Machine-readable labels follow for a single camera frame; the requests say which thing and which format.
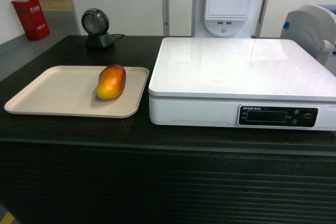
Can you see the dark red yellow mango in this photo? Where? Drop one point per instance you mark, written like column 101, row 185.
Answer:
column 111, row 82

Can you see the white receipt printer kiosk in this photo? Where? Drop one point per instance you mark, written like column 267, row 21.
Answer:
column 225, row 18

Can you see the beige plastic tray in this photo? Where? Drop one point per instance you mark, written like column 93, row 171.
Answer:
column 71, row 91

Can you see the black barcode scanner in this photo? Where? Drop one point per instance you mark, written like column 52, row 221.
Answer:
column 96, row 23

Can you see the red fire extinguisher box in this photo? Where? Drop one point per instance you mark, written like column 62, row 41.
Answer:
column 32, row 18

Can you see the black checkout counter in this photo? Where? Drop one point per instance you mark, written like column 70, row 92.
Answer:
column 78, row 169

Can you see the white label printer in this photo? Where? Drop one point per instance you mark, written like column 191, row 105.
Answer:
column 313, row 28

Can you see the white checkout scale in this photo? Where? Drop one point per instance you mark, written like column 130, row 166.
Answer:
column 255, row 83

